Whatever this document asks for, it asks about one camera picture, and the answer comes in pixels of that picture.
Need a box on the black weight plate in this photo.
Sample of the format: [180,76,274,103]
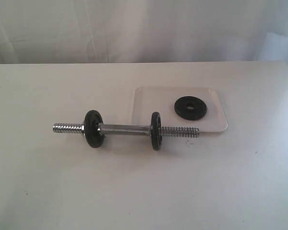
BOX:
[150,112,162,151]
[174,96,207,121]
[84,110,105,148]

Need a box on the chrome threaded dumbbell bar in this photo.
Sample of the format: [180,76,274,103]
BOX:
[52,123,200,138]

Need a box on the white plastic tray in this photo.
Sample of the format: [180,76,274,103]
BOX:
[131,86,228,133]

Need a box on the white background curtain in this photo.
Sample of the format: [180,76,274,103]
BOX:
[0,0,288,64]

